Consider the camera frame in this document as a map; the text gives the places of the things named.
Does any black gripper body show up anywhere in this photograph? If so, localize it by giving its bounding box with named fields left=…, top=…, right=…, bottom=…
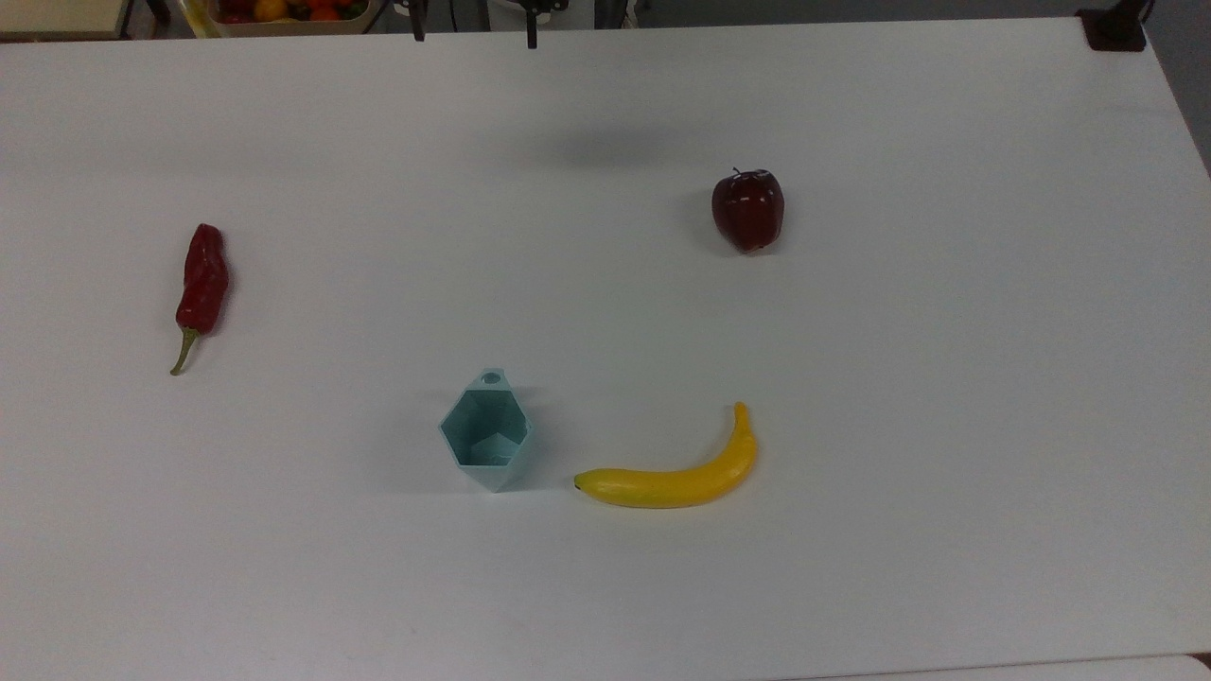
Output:
left=393, top=0, right=572, bottom=16

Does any light blue hexagonal mug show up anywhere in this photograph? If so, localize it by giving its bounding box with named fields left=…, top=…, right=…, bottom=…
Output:
left=438, top=368, right=535, bottom=494

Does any dark red apple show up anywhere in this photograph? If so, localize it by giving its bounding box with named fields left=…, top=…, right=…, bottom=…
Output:
left=711, top=167, right=786, bottom=255

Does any red chili pepper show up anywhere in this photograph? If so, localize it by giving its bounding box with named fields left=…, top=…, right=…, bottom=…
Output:
left=169, top=222, right=231, bottom=377

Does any light wooden furniture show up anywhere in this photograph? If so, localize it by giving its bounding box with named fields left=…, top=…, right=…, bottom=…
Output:
left=0, top=0, right=135, bottom=42

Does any yellow banana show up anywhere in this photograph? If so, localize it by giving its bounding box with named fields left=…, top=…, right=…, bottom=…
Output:
left=573, top=401, right=760, bottom=510

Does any black table clamp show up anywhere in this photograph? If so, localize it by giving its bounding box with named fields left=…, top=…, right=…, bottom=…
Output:
left=1076, top=0, right=1157, bottom=53

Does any basket of fruit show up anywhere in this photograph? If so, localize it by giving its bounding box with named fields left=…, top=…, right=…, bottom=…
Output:
left=187, top=0, right=385, bottom=39

